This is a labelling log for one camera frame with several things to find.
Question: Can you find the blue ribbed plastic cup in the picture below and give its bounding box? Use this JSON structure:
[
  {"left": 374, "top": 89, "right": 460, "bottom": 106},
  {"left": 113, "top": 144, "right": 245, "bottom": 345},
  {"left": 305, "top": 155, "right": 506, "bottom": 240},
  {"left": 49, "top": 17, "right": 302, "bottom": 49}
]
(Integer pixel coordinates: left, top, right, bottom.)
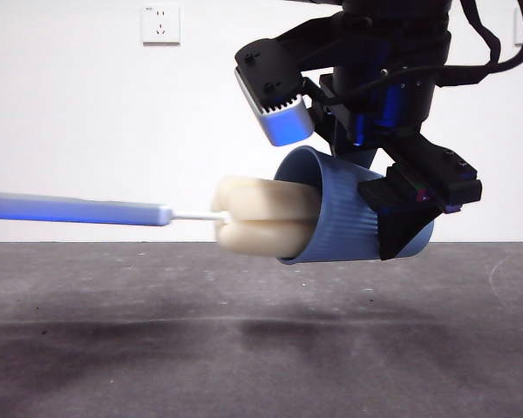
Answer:
[{"left": 273, "top": 145, "right": 435, "bottom": 266}]

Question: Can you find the cup brush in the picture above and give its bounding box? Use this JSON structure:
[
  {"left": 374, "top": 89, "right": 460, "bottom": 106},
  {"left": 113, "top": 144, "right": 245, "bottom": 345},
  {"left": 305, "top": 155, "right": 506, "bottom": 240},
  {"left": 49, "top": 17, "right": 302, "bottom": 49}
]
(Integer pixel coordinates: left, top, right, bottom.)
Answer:
[{"left": 0, "top": 175, "right": 322, "bottom": 259}]

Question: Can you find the thin black camera cable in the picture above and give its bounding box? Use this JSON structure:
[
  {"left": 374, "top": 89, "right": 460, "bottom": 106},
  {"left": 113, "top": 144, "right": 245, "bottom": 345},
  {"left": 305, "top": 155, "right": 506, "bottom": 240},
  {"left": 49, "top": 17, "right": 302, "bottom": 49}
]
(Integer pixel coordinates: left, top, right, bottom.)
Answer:
[{"left": 324, "top": 63, "right": 445, "bottom": 105}]

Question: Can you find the right wrist grey camera box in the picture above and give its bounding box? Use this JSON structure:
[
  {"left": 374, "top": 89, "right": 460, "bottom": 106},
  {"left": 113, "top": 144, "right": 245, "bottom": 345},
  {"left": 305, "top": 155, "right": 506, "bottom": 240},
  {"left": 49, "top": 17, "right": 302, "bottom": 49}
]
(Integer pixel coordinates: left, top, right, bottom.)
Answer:
[{"left": 234, "top": 67, "right": 316, "bottom": 148}]

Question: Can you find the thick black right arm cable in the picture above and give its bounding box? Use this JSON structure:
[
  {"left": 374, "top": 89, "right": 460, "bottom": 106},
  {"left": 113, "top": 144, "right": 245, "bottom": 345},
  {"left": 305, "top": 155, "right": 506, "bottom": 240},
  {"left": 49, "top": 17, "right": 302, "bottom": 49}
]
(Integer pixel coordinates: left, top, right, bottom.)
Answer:
[{"left": 438, "top": 0, "right": 523, "bottom": 88}]

